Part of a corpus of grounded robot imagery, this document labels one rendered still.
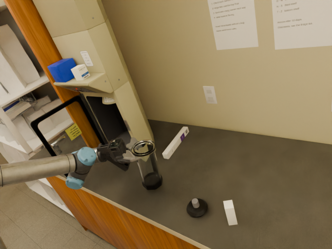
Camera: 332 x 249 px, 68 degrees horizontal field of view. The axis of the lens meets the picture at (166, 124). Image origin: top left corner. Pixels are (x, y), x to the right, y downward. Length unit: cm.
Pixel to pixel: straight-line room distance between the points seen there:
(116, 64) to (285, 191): 95
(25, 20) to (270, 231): 143
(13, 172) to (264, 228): 91
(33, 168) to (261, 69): 105
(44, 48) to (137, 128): 64
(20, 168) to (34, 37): 74
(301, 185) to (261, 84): 50
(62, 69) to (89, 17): 30
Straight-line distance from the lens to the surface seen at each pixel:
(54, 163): 102
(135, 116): 136
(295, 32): 119
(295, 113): 136
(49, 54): 151
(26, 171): 100
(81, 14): 120
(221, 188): 119
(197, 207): 109
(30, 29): 149
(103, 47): 123
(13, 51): 252
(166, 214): 116
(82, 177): 114
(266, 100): 136
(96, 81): 120
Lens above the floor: 181
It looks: 30 degrees down
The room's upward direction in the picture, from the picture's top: 19 degrees counter-clockwise
